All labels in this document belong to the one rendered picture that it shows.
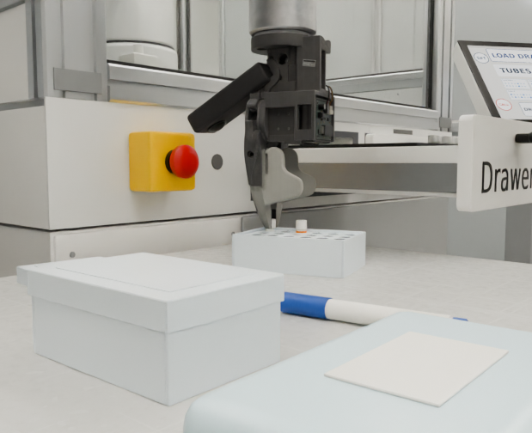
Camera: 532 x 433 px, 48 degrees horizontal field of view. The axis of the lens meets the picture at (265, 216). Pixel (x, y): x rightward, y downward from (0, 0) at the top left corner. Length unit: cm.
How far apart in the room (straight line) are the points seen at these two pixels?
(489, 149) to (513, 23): 189
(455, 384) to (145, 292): 16
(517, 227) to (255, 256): 123
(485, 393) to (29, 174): 60
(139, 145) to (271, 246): 21
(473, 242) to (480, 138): 192
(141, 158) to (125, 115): 6
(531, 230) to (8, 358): 150
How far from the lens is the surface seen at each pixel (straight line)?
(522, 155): 86
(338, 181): 81
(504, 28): 263
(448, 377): 21
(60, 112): 70
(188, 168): 71
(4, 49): 79
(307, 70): 66
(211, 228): 84
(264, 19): 67
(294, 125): 65
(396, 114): 125
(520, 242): 176
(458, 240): 266
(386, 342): 24
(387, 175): 77
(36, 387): 34
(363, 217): 115
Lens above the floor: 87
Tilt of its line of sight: 5 degrees down
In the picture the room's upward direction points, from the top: straight up
